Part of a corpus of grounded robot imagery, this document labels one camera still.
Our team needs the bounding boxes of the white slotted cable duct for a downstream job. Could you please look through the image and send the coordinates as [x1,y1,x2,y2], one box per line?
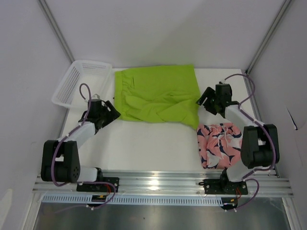
[42,194,223,207]

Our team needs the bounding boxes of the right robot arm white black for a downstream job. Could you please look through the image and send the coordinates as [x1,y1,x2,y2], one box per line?
[196,82,280,194]

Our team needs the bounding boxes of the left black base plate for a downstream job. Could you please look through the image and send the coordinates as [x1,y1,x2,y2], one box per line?
[76,177,119,193]

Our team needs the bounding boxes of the lime green shorts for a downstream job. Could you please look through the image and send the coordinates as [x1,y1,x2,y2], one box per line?
[114,65,201,129]

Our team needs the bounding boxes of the pink shark print shorts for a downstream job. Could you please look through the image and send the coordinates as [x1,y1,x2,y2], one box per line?
[196,123,243,170]

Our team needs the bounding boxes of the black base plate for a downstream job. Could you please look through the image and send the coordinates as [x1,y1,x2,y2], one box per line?
[198,179,248,195]
[76,177,119,193]

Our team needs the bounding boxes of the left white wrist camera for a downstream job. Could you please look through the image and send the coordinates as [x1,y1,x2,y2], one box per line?
[91,94,101,101]

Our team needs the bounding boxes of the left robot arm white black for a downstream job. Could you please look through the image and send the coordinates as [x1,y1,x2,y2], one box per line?
[40,99,120,192]

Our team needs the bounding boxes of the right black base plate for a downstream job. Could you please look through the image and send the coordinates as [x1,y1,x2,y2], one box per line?
[198,179,248,195]

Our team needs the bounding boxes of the aluminium frame post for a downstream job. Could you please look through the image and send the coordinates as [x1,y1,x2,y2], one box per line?
[245,0,294,75]
[37,0,75,63]

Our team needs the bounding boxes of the white plastic basket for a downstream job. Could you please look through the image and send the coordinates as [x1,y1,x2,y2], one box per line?
[51,60,112,110]

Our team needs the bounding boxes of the aluminium mounting rail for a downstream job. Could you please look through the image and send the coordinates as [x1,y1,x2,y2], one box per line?
[32,170,295,197]

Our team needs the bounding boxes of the right aluminium frame post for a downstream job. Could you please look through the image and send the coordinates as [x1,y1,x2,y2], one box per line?
[245,0,294,75]

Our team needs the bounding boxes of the left aluminium frame post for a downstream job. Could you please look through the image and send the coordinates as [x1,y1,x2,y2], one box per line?
[37,0,75,63]

